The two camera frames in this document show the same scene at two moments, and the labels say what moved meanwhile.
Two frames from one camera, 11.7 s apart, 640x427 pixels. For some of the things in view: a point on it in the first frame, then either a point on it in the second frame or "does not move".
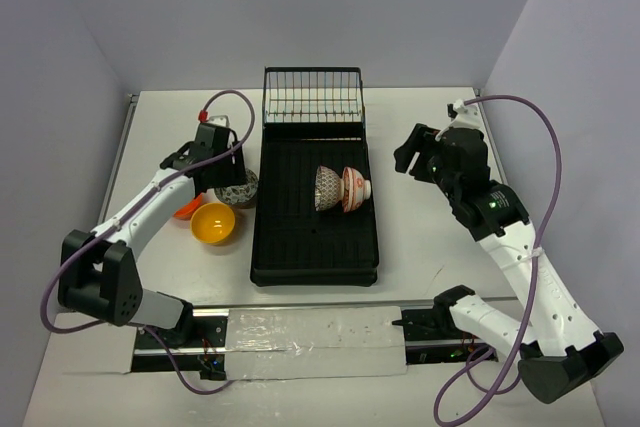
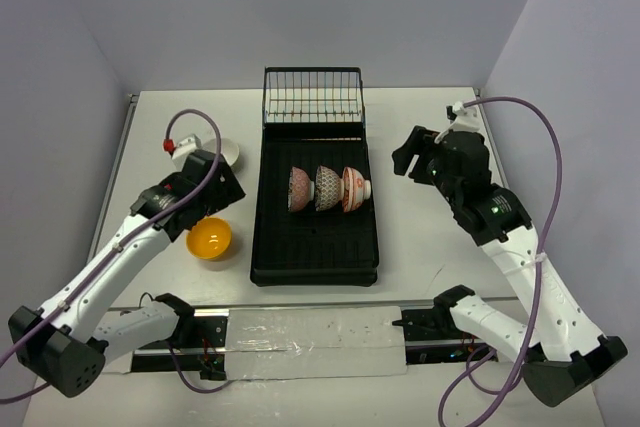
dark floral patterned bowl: x=240 y=195 -> x=301 y=190
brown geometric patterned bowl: x=329 y=189 does not move
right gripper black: x=422 y=139 does not move
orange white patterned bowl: x=355 y=189 does not move
